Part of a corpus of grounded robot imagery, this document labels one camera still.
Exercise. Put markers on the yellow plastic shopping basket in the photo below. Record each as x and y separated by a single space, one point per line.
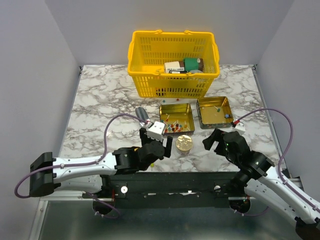
149 50

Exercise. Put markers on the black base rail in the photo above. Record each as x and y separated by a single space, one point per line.
160 190

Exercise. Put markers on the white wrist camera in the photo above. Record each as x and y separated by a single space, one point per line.
238 127
156 131

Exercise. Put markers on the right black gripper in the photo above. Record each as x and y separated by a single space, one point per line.
216 135

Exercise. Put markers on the yellow banana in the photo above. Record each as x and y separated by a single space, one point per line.
152 164

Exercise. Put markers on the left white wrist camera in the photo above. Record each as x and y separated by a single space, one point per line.
156 131

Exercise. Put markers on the green and brown bottle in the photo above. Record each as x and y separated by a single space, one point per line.
193 64

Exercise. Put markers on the shiny metal scoop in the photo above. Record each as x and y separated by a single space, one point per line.
142 114

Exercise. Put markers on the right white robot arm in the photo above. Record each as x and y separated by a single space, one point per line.
259 178

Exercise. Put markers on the gold jar lid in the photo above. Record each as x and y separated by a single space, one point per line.
184 142

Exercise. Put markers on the candy tin box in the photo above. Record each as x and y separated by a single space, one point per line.
178 119

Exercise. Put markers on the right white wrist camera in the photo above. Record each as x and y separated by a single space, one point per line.
238 127

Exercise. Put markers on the gold tin lid half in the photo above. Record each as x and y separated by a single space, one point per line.
211 112

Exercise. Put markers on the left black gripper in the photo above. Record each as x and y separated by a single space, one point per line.
144 139

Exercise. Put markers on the white and black box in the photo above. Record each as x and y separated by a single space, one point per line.
176 66

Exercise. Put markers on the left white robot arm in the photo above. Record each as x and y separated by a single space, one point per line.
49 174

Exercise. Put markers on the clear plastic jar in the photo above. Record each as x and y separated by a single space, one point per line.
183 151

